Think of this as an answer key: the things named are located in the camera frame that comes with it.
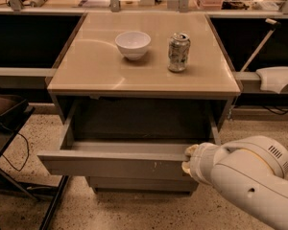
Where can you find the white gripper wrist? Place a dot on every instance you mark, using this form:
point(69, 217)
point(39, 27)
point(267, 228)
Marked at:
point(200, 161)

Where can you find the grey top drawer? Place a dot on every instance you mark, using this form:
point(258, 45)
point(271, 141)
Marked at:
point(130, 139)

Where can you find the grey drawer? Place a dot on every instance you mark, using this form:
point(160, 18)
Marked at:
point(134, 184)
point(130, 139)

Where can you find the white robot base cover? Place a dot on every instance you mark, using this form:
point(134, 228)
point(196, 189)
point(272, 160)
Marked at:
point(273, 79)

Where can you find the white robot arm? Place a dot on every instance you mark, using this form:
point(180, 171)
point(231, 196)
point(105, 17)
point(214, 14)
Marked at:
point(249, 173)

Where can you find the grey bottom drawer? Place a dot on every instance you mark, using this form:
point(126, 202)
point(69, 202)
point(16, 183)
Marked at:
point(134, 184)

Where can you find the grey drawer cabinet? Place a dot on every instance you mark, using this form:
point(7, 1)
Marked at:
point(94, 69)

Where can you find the crumpled silver soda can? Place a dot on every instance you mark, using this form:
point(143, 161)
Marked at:
point(178, 51)

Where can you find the white bowl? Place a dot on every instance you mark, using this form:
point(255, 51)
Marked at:
point(133, 45)

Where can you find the white stick with tip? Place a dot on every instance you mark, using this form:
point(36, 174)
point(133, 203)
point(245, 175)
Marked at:
point(273, 26)

